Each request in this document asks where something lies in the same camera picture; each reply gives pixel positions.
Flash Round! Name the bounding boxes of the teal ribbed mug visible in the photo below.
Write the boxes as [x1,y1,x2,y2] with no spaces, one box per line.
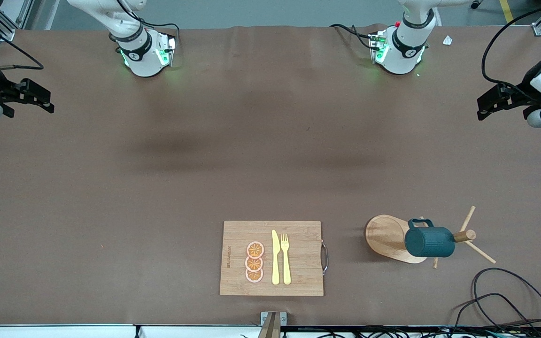
[404,218,456,258]

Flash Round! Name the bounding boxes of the brown table cover sheet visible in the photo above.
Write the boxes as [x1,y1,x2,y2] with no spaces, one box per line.
[0,24,541,327]

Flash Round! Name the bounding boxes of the wooden mug tree stand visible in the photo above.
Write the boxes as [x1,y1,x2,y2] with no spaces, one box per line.
[365,206,497,270]

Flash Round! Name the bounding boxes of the bamboo cutting board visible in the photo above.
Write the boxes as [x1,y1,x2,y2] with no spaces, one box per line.
[219,221,329,297]

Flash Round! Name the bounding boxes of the yellow plastic fork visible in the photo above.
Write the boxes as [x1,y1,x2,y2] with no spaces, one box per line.
[280,233,292,285]

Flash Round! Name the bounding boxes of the yellow plastic knife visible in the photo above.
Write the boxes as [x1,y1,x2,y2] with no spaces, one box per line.
[271,230,281,285]

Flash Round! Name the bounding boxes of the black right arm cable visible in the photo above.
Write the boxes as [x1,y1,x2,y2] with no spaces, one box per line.
[0,14,45,72]

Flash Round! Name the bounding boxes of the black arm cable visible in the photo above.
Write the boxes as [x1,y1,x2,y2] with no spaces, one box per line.
[481,0,541,104]
[0,14,45,72]

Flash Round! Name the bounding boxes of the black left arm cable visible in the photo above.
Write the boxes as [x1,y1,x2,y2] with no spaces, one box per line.
[481,0,541,104]

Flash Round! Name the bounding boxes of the black left base cable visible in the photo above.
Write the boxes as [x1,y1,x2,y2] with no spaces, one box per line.
[329,23,375,50]

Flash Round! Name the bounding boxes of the black looped cable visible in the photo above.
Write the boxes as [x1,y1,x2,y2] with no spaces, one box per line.
[453,293,536,338]
[471,268,541,338]

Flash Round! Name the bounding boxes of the white table edge rail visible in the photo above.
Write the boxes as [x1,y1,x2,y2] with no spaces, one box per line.
[0,323,263,338]

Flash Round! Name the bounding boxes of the black cable bundle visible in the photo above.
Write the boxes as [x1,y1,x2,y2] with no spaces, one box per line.
[240,326,541,338]

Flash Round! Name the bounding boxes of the metal bracket with post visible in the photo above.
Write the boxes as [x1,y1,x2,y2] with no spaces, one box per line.
[257,311,288,338]

